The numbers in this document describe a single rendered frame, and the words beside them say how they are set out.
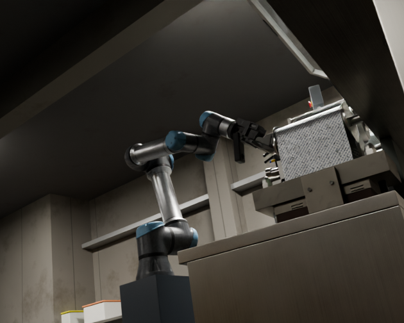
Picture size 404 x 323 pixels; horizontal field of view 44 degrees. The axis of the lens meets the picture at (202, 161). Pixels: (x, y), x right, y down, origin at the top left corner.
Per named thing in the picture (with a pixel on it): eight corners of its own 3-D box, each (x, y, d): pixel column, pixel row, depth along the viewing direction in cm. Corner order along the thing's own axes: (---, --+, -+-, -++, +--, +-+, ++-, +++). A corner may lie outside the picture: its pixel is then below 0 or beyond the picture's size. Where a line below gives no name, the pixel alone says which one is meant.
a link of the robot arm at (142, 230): (132, 259, 201) (129, 226, 206) (160, 259, 209) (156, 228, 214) (147, 251, 192) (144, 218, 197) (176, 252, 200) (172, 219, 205)
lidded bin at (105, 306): (126, 318, 623) (124, 300, 631) (104, 320, 597) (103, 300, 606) (104, 324, 645) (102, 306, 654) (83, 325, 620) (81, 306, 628)
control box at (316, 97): (310, 112, 241) (306, 94, 245) (324, 109, 240) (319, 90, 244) (309, 106, 235) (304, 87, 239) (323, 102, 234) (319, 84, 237)
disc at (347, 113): (361, 146, 174) (349, 107, 178) (362, 145, 173) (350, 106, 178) (350, 138, 161) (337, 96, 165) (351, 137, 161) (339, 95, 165)
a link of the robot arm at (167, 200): (159, 261, 206) (132, 156, 235) (189, 261, 215) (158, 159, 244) (174, 246, 199) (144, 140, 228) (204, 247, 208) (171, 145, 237)
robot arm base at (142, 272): (127, 284, 195) (126, 259, 198) (155, 285, 206) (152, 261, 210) (156, 275, 186) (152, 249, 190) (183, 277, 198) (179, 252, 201)
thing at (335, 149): (290, 205, 166) (279, 154, 173) (360, 184, 156) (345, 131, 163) (290, 204, 166) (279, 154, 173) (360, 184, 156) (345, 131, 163)
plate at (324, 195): (311, 215, 141) (303, 179, 145) (345, 205, 136) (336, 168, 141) (308, 213, 139) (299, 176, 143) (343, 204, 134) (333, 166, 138)
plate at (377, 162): (276, 219, 163) (272, 201, 166) (401, 182, 146) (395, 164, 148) (254, 210, 150) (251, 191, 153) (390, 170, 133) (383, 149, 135)
